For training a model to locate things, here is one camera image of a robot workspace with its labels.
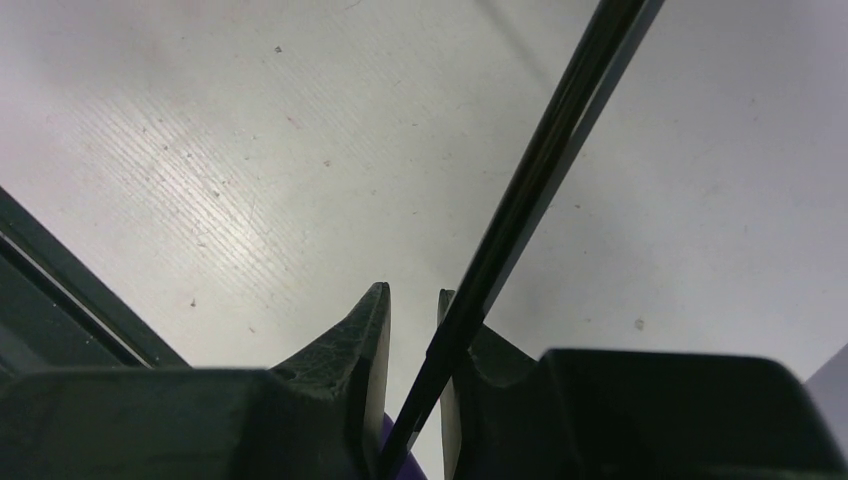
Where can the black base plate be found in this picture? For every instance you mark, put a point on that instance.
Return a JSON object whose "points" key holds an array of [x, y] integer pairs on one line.
{"points": [[55, 313]]}

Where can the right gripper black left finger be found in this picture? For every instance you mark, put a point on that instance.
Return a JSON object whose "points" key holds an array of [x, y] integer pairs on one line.
{"points": [[316, 415]]}

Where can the lavender umbrella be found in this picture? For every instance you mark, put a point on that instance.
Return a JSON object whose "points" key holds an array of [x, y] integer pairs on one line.
{"points": [[603, 53]]}

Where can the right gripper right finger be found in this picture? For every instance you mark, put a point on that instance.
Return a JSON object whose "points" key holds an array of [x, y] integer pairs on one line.
{"points": [[599, 414]]}

